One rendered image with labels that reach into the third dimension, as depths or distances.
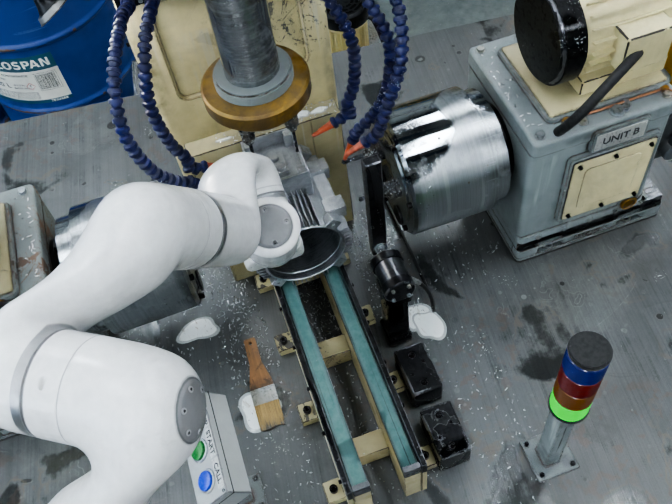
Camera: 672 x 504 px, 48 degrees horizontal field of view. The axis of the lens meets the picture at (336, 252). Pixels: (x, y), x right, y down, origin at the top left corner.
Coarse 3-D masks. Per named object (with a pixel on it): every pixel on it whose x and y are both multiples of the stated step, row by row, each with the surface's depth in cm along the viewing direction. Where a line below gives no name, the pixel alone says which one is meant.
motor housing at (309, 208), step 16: (320, 176) 145; (320, 192) 143; (304, 208) 137; (320, 208) 139; (304, 224) 135; (320, 224) 136; (304, 240) 152; (320, 240) 150; (336, 240) 146; (352, 240) 143; (304, 256) 150; (320, 256) 149; (336, 256) 146; (272, 272) 143; (288, 272) 147; (304, 272) 148; (320, 272) 147
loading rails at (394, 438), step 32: (288, 288) 149; (352, 288) 146; (288, 320) 143; (352, 320) 143; (288, 352) 153; (320, 352) 140; (352, 352) 146; (320, 384) 136; (384, 384) 135; (320, 416) 132; (384, 416) 132; (352, 448) 129; (384, 448) 136; (416, 448) 127; (352, 480) 126; (416, 480) 130
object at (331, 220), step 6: (300, 144) 147; (306, 150) 146; (306, 156) 147; (324, 216) 137; (330, 216) 136; (336, 216) 137; (324, 222) 137; (330, 222) 136; (336, 222) 136; (342, 258) 146; (336, 264) 147; (276, 282) 145; (282, 282) 146
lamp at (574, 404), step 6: (558, 384) 111; (558, 390) 112; (558, 396) 112; (564, 396) 111; (570, 396) 110; (594, 396) 111; (558, 402) 114; (564, 402) 112; (570, 402) 111; (576, 402) 110; (582, 402) 110; (588, 402) 111; (570, 408) 112; (576, 408) 112; (582, 408) 112
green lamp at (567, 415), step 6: (552, 390) 116; (552, 396) 116; (552, 402) 116; (552, 408) 117; (558, 408) 115; (564, 408) 113; (588, 408) 114; (558, 414) 116; (564, 414) 115; (570, 414) 114; (576, 414) 114; (582, 414) 115; (564, 420) 116; (570, 420) 116; (576, 420) 116
